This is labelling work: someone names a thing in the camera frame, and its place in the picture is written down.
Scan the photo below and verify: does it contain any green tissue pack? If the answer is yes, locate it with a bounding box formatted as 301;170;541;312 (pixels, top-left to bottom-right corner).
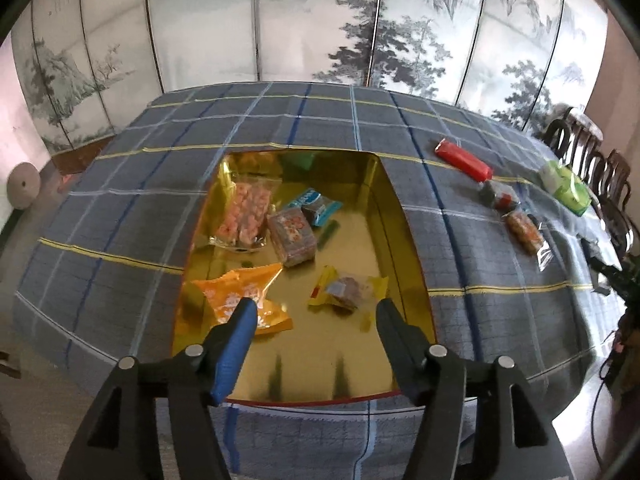
539;160;593;217

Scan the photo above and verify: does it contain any yellow snack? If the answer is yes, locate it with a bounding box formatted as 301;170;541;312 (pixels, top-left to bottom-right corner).
306;266;390;313

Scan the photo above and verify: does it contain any black cable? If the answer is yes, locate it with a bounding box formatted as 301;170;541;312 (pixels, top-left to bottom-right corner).
587;330;626;466

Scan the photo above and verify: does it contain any brown cake clear packet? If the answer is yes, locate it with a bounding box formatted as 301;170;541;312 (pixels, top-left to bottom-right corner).
267;208;318;268

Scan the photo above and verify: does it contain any painted landscape folding screen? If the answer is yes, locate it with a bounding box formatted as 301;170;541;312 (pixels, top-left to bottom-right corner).
10;0;608;153

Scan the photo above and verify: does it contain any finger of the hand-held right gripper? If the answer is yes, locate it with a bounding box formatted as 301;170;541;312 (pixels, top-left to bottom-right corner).
589;255;633;297

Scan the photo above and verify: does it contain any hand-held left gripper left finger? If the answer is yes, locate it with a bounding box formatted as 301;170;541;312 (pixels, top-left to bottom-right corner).
57;297;258;480

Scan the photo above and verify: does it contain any round stone disc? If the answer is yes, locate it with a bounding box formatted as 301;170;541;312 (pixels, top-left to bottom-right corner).
6;162;41;209

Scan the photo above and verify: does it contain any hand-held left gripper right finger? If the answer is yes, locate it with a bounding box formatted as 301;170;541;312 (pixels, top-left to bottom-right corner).
375;297;568;480

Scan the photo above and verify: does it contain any clear packet of orange biscuits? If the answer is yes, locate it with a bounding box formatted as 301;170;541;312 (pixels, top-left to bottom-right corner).
502;210;553;271

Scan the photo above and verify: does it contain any blue dark candy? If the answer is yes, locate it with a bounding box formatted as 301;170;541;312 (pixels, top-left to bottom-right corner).
285;187;343;226

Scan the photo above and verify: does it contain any red tin box gold interior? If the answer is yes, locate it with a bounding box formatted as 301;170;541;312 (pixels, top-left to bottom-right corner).
171;149;438;406

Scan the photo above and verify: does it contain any orange yellow printed snack packet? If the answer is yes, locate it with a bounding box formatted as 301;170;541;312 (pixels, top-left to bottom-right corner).
192;262;292;335

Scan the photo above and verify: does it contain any clear packet of coated peanuts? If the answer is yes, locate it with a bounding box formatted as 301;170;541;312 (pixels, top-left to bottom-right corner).
209;180;281;251

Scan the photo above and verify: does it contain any red snack packet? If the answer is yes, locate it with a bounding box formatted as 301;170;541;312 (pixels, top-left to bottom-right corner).
434;138;494;182

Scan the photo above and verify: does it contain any dark wooden chair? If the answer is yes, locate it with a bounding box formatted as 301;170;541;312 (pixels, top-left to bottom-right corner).
590;149;638;261
542;106;606;171

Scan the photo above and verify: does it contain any grey packet with red label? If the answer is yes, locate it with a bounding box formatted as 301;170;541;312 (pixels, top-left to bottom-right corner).
479;180;523;213

